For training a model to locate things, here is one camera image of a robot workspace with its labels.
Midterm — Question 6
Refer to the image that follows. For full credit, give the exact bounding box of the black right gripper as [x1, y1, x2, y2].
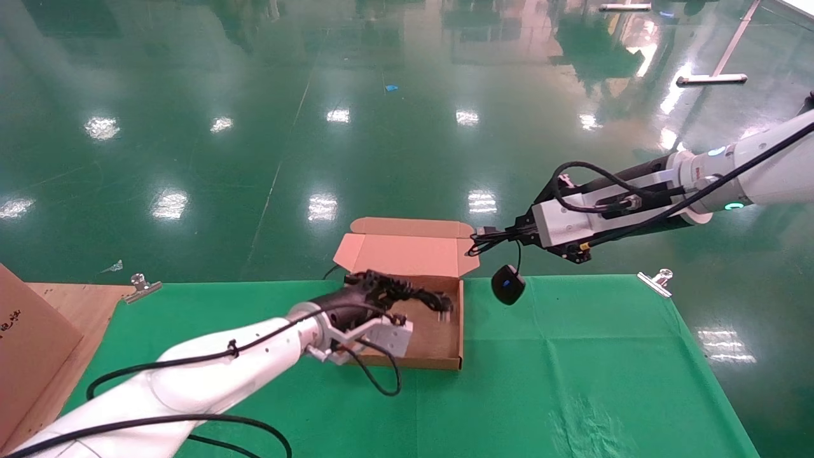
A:
[477, 156, 694, 263]

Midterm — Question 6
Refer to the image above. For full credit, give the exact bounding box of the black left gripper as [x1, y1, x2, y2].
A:
[318, 283, 455, 331]

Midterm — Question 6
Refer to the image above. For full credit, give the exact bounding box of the black computer mouse with cable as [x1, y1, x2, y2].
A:
[467, 226, 528, 307]

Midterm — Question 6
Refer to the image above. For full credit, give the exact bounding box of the black power cable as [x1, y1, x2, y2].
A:
[345, 270, 446, 307]

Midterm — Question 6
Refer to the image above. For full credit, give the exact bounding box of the open brown cardboard box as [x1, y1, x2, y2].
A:
[331, 217, 479, 371]

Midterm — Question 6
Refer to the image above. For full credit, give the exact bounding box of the green tablecloth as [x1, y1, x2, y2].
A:
[60, 275, 761, 458]

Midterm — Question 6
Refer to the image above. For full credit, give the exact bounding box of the metal binder clip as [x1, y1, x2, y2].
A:
[123, 274, 163, 305]
[637, 268, 673, 298]

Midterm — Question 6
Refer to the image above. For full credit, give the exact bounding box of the white stand foot with pole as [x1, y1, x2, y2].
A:
[676, 0, 762, 87]

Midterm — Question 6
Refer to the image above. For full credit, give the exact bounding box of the brown carton with red print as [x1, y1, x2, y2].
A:
[0, 264, 84, 449]

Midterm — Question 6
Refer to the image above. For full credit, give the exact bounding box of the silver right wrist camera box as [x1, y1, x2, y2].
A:
[533, 194, 630, 250]

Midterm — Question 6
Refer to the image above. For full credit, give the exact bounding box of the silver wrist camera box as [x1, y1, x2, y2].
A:
[308, 316, 414, 366]
[533, 194, 630, 250]

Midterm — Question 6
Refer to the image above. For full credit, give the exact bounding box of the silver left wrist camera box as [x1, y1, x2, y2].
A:
[308, 316, 414, 366]

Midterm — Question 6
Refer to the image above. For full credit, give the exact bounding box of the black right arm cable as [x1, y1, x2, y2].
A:
[551, 120, 814, 250]

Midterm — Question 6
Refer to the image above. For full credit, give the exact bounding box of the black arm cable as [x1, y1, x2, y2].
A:
[551, 120, 814, 250]
[0, 299, 403, 458]

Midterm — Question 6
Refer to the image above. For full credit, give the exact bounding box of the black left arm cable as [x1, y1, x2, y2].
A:
[0, 299, 403, 458]

